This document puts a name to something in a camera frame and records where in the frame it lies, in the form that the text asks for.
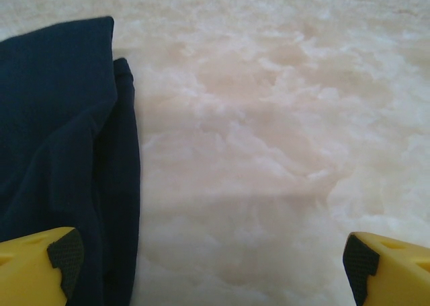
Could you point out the navy blue t-shirt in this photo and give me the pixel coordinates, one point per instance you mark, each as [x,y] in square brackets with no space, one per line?
[50,117]

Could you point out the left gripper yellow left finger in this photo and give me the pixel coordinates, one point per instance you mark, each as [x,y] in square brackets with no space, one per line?
[30,272]

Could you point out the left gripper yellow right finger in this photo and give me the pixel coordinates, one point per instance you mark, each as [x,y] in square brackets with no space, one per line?
[399,275]

